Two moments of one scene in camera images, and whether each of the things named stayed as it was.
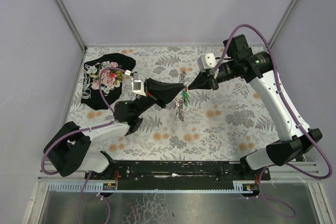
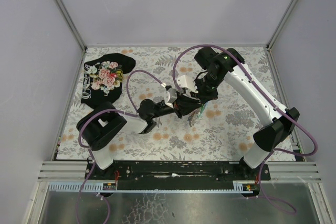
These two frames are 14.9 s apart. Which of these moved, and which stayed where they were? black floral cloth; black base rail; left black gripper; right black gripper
Moved: right black gripper; left black gripper
Stayed: black floral cloth; black base rail
